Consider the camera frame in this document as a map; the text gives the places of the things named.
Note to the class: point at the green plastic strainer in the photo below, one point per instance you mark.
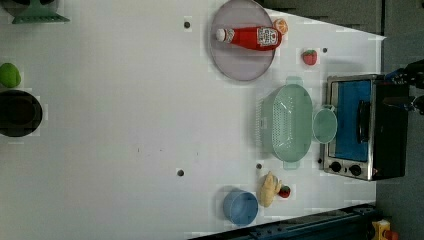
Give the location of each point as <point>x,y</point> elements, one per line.
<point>284,123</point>

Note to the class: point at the round grey plate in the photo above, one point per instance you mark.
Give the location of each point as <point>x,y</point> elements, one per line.
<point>234,61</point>

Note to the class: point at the yellow banana bunch toy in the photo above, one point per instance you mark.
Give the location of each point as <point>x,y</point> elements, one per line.
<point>269,189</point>

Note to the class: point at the blue cup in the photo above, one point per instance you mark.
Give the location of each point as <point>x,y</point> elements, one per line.
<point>240,207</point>

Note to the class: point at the red ketchup bottle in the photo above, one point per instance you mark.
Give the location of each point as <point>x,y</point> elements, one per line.
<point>260,38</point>

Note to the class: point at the small red strawberry toy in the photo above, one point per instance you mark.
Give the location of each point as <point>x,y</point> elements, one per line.
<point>284,192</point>

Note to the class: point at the green cup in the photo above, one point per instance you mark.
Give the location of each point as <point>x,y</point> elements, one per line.
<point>324,124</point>

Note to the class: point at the pink strawberry toy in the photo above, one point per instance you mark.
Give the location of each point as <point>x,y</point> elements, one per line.
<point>310,57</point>

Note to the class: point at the orange slice toy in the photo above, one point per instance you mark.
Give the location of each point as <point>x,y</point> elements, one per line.
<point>281,25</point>

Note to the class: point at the black toaster oven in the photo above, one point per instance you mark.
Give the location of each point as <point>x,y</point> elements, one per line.
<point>370,143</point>

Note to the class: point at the black cylinder container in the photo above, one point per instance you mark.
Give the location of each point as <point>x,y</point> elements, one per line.
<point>20,113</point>

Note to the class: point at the green stand base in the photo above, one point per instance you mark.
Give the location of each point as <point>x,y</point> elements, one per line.
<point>33,11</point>

